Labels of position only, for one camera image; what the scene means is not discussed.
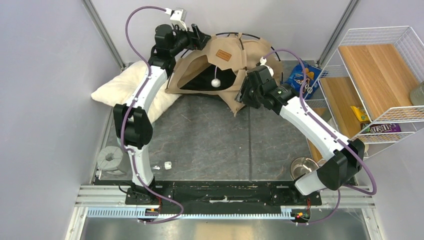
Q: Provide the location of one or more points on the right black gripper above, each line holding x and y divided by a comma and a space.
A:
245, 87

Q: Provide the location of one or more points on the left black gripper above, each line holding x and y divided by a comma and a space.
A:
199, 38

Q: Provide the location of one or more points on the beige pet tent fabric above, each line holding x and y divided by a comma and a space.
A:
234, 57

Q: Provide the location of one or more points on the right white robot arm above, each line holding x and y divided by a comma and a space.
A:
342, 155

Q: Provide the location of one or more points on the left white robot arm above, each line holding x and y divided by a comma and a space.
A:
133, 127

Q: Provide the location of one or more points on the steel pet bowl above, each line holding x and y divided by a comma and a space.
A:
301, 166

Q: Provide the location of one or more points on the white pompom toy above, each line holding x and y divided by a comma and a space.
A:
215, 82

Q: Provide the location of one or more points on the blue chip bag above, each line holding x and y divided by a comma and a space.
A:
296, 79

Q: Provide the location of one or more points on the white fluffy pillow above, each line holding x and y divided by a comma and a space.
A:
121, 87

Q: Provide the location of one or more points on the small white plastic cap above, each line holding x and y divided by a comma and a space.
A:
168, 165

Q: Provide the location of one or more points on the yellow snack packet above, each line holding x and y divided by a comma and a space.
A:
360, 113

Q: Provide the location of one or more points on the purple candy bag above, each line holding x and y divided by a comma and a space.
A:
381, 128

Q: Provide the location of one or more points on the grey toilet paper roll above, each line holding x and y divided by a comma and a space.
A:
112, 160

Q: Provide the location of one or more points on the clear glass jar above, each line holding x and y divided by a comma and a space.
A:
417, 95

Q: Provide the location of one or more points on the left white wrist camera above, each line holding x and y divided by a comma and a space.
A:
177, 18

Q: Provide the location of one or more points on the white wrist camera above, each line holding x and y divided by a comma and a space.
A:
177, 18
263, 62

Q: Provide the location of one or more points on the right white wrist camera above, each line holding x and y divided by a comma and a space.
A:
263, 62

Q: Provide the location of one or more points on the white wire shelf rack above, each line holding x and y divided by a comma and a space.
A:
375, 68

